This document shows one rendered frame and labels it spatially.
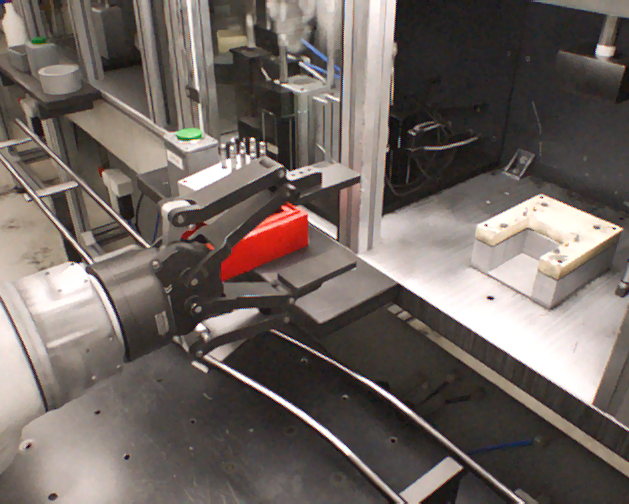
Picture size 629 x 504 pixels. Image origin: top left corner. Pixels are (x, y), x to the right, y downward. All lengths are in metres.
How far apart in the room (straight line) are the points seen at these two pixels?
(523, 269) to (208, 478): 0.52
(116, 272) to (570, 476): 0.81
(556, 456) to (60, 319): 0.82
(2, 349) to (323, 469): 0.58
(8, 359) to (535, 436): 0.82
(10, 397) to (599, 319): 0.67
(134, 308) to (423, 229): 0.62
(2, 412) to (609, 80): 0.68
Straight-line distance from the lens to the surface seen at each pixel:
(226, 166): 0.89
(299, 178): 0.48
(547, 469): 1.08
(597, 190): 1.12
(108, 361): 0.42
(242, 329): 0.51
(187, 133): 0.98
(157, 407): 1.00
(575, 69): 0.80
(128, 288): 0.42
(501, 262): 0.89
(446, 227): 0.97
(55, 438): 1.00
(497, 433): 1.11
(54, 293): 0.41
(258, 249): 0.84
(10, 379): 0.40
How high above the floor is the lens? 1.39
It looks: 33 degrees down
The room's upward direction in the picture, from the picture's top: straight up
